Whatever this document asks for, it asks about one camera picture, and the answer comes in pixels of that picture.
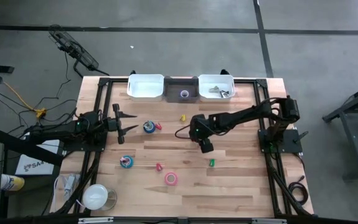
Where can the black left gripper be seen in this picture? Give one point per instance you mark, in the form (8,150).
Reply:
(116,124)

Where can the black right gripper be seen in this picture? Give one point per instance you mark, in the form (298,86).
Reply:
(201,129)

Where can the dark blue tape roll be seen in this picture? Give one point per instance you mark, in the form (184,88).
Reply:
(145,129)

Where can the yellow mini stapler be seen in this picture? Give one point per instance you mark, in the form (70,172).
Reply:
(182,118)

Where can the metal staple remover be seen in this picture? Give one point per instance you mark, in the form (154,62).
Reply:
(149,125)
(224,93)
(214,89)
(124,160)

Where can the red mini stapler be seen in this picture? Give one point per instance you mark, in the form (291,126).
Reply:
(159,166)
(158,126)

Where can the green mini stapler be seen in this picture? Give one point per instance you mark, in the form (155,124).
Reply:
(212,162)

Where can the purple tape roll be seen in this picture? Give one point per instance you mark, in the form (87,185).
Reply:
(181,93)

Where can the teal tape roll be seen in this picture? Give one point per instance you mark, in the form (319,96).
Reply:
(129,165)

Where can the pink tape roll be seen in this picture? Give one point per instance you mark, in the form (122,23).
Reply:
(166,179)

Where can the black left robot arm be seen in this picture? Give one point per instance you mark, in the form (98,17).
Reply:
(60,129)

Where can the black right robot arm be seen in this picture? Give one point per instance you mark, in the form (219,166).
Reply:
(244,115)

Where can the white plastic bin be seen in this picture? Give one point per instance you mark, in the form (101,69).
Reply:
(205,93)
(145,88)

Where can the grey translucent plastic bin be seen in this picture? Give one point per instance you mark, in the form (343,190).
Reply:
(174,93)

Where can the white cardboard box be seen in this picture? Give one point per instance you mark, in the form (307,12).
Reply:
(35,166)

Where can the black diagonal support beam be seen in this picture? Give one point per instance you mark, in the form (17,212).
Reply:
(26,146)

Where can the yellow white spray can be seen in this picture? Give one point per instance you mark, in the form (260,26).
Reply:
(12,182)

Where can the black side table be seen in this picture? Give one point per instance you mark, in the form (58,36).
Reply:
(356,133)

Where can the black aluminium table frame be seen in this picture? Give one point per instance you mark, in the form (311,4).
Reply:
(104,81)

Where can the silver metal bracket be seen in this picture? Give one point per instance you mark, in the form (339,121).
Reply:
(269,221)
(94,220)

